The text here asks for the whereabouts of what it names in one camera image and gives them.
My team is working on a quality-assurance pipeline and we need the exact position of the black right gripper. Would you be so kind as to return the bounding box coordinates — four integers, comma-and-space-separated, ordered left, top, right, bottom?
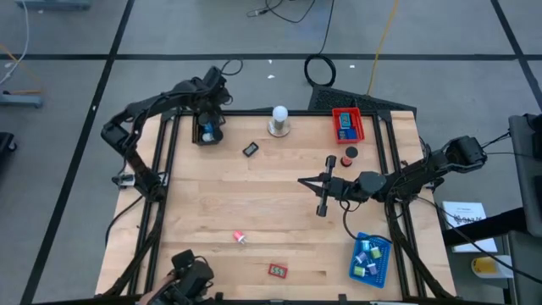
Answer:
297, 155, 387, 217

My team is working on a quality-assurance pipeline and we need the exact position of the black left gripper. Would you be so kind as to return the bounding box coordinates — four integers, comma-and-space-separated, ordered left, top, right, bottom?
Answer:
192, 66, 233, 130

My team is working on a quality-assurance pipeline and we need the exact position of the black plastic tray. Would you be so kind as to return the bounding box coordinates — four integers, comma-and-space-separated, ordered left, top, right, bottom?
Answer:
192, 112, 224, 147

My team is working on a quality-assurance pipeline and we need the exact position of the blue plastic tray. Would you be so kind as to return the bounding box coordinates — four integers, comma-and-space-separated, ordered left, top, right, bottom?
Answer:
347, 231, 393, 289

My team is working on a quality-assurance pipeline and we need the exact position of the red sand hourglass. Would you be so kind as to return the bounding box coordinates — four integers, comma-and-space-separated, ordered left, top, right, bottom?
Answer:
340, 146, 359, 168

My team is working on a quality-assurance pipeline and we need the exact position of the white bulb lamp brass stand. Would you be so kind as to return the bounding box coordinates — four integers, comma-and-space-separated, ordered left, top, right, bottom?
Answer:
267, 105, 291, 138

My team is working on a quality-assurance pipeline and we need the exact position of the red plastic tray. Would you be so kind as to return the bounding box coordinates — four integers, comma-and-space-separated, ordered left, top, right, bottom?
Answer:
331, 107, 366, 145

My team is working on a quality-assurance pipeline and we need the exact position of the black floor mat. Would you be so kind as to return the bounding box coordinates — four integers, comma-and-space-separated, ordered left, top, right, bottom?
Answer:
307, 83, 418, 114

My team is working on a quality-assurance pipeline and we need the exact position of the red digital clock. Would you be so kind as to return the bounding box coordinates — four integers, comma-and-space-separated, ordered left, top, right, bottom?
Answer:
268, 263, 290, 280

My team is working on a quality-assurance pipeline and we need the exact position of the white booklet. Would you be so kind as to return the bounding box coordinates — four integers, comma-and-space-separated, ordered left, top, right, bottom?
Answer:
441, 201, 499, 254

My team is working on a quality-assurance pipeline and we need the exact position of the black bar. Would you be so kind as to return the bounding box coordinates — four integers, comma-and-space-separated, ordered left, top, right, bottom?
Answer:
442, 206, 530, 247

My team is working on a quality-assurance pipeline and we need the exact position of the yellow white tape roll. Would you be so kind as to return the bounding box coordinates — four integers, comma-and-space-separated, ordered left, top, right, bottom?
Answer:
470, 255, 514, 280

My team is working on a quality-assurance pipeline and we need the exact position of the grey table foot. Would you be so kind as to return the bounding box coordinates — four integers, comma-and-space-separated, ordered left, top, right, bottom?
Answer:
0, 91, 45, 109

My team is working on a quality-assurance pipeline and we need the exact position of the black caster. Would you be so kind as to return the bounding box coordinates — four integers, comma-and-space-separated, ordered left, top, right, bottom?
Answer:
0, 131, 18, 153

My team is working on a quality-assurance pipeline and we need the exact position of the grey cart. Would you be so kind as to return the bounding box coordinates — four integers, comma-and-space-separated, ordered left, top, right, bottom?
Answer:
507, 113, 542, 305

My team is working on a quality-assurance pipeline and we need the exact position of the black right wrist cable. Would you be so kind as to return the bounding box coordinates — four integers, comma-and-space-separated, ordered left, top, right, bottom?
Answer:
341, 198, 393, 245

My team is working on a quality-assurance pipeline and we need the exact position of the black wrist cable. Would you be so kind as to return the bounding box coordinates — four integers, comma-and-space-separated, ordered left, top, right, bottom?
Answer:
341, 198, 393, 245
219, 58, 245, 78

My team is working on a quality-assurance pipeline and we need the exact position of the black aluminium frame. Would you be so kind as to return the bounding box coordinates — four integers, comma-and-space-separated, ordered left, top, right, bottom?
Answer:
101, 95, 456, 300

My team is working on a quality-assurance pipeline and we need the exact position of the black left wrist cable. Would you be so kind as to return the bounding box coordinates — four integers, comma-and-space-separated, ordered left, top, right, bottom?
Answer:
219, 58, 245, 78

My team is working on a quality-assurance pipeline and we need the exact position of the black coiled cable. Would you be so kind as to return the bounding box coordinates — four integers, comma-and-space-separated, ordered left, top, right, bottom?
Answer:
303, 0, 338, 88

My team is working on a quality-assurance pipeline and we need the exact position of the thin black floor cable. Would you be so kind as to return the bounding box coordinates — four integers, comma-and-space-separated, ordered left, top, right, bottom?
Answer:
246, 0, 318, 25

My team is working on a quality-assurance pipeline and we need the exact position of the yellow cable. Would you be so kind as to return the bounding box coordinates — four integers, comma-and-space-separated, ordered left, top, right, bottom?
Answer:
366, 0, 401, 97

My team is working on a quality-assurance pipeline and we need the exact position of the orange cable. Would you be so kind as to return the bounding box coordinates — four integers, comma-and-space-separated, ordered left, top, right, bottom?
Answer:
0, 42, 44, 95

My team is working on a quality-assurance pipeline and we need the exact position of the white cable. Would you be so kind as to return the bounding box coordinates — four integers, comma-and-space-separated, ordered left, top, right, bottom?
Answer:
0, 0, 31, 86

